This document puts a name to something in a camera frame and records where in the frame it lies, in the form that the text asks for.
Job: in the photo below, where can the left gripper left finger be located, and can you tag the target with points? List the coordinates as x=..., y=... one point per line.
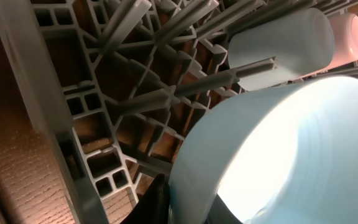
x=153, y=207

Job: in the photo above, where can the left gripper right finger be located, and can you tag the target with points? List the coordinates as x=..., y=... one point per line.
x=220, y=214

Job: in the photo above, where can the light blue small bowl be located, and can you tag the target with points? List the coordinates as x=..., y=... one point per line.
x=279, y=155

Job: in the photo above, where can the light blue plastic cup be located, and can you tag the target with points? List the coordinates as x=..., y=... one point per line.
x=302, y=43

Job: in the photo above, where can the pink plastic cup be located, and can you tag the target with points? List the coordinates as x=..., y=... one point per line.
x=345, y=30

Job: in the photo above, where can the grey plastic dishwasher rack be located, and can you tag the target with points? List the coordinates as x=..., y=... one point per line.
x=108, y=81

